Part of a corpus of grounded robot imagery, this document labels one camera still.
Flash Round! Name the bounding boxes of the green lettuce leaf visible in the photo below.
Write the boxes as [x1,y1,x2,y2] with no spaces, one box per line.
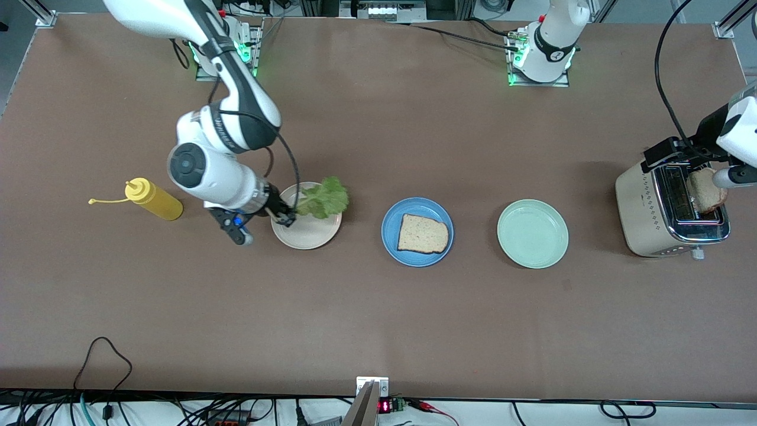
[295,176,350,221]

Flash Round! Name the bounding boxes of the light crust bread slice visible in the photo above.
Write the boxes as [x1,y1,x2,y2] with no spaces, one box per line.
[686,167,729,215]

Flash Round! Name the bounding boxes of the yellow mustard squeeze bottle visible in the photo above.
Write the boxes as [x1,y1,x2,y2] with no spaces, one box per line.
[88,177,185,222]

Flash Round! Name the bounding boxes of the dark crust bread slice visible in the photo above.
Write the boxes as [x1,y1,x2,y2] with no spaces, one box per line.
[397,214,450,255]

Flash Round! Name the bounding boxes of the beige round plate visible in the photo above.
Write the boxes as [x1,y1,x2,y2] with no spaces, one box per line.
[271,182,343,250]

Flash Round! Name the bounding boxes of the blue round plate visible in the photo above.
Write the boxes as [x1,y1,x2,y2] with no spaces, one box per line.
[381,197,455,268]

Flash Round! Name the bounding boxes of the light green round plate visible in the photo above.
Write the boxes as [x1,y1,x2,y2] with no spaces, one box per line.
[497,199,570,270]

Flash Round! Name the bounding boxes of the beige chrome toaster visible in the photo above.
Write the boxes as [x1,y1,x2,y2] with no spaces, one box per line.
[614,144,732,261]

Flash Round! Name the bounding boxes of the silver control box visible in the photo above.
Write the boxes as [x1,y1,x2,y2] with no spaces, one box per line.
[340,0,428,21]

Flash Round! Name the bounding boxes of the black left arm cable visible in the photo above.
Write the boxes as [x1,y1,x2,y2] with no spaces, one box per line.
[654,0,719,160]

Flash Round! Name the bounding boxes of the aluminium frame profile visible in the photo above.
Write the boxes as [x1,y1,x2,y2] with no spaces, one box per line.
[713,0,757,40]
[19,0,58,28]

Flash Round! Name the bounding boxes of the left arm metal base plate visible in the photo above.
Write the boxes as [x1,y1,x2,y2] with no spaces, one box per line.
[507,30,571,88]

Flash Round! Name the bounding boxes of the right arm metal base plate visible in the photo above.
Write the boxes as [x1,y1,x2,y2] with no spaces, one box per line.
[195,17,264,82]

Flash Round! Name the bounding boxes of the silver camera mount bracket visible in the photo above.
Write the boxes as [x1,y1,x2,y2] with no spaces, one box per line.
[355,376,390,398]

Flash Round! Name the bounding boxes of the grey camera support bar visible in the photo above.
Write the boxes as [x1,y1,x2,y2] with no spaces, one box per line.
[341,380,380,426]

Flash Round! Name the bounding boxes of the thin black looped cable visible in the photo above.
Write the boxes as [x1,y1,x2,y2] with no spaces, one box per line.
[74,337,133,391]

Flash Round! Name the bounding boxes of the red and black clip wires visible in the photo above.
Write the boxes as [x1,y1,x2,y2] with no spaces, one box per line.
[407,399,461,426]

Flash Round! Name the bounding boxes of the black cable at arm base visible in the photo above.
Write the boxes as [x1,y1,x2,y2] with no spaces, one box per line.
[384,18,527,53]

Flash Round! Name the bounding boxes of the coiled black cable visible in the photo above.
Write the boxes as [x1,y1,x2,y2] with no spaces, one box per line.
[600,401,657,420]

